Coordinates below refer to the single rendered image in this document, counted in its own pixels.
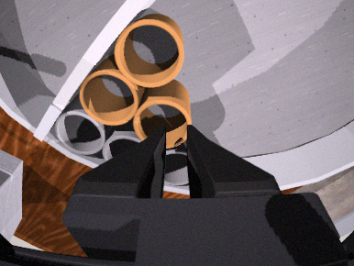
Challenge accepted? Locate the grey metal bushing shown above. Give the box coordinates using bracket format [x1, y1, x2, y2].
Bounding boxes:
[164, 140, 189, 185]
[55, 94, 112, 155]
[103, 116, 142, 161]

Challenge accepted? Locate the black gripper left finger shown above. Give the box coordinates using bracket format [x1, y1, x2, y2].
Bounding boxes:
[70, 125, 166, 198]

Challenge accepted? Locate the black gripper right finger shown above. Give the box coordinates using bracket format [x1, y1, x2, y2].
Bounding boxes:
[186, 125, 282, 198]

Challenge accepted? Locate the bronze bushing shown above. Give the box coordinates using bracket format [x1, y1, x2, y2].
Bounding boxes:
[133, 79, 192, 149]
[79, 54, 145, 126]
[115, 14, 184, 87]

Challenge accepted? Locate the white round turntable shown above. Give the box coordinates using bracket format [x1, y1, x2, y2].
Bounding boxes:
[0, 0, 354, 190]

